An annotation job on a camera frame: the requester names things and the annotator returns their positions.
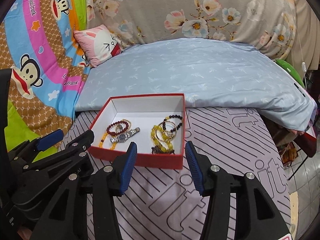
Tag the green cushion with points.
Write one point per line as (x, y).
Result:
(287, 67)

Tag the metal rack frame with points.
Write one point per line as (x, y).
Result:
(298, 165)

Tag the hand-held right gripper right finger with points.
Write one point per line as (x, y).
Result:
(195, 170)

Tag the red cardboard box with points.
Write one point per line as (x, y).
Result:
(160, 161)

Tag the lilac striped printed mat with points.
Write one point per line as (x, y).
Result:
(225, 142)

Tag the cartoon monkey blanket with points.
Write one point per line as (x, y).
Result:
(50, 42)

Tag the light blue quilt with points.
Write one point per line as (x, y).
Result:
(187, 75)

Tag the beige curtain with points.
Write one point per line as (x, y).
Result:
(307, 30)

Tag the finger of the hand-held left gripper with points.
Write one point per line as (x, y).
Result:
(77, 145)
(48, 140)

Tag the red box lid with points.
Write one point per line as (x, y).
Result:
(311, 142)

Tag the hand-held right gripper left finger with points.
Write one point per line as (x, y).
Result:
(128, 166)

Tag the floral pillow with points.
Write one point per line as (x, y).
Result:
(200, 5)

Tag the rose gold bangle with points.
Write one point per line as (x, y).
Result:
(172, 122)

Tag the dark metal ornament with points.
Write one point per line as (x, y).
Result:
(160, 150)

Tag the silver wristwatch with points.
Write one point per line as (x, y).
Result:
(122, 137)

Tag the pink bunny pillow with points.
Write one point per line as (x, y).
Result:
(100, 45)

